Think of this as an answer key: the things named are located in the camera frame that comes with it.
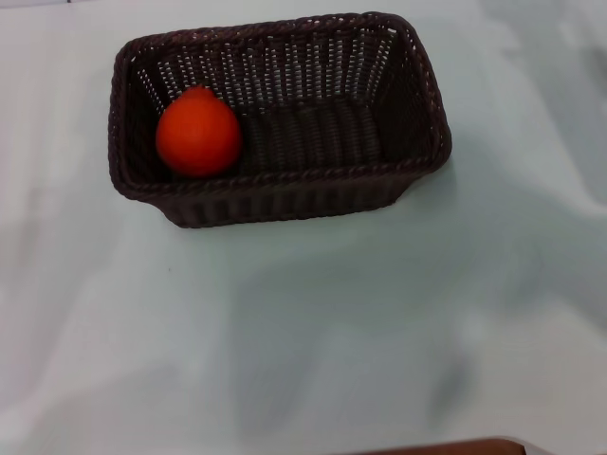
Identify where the dark brown woven basket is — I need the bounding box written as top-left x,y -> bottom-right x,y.
107,12 -> 454,230

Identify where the orange toy fruit with stem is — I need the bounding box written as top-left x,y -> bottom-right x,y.
156,84 -> 245,179

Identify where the white tablecloth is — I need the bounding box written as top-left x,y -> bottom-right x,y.
0,0 -> 607,455

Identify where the brown wooden edge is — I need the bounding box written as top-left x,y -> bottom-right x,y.
350,438 -> 527,455

